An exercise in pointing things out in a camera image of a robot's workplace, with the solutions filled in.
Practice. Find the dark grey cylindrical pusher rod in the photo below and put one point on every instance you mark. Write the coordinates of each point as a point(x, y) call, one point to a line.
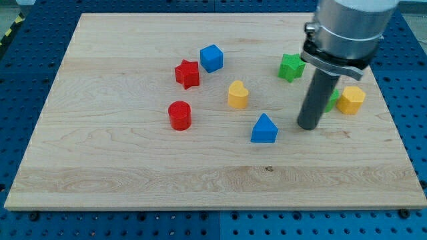
point(320, 90)

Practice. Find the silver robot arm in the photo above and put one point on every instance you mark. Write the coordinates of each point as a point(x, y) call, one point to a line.
point(341, 39)

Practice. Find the yellow hexagon block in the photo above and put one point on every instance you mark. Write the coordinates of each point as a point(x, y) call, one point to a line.
point(351, 100)

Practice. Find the green cylinder block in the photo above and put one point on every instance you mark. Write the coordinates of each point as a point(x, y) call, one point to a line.
point(332, 101)

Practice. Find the green star block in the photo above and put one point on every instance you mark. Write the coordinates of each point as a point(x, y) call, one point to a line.
point(291, 67)

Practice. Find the blue triangle block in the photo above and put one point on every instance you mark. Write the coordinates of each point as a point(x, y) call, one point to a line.
point(264, 131)

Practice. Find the yellow heart block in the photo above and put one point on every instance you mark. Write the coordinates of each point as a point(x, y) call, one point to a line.
point(238, 95)

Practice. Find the blue cube block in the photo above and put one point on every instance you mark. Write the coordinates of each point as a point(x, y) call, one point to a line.
point(211, 58)

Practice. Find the light wooden board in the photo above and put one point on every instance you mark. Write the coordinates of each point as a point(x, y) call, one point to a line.
point(104, 141)

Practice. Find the red star block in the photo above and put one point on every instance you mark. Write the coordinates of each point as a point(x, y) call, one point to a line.
point(187, 74)

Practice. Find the red cylinder block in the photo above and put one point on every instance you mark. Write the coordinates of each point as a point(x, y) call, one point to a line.
point(180, 115)

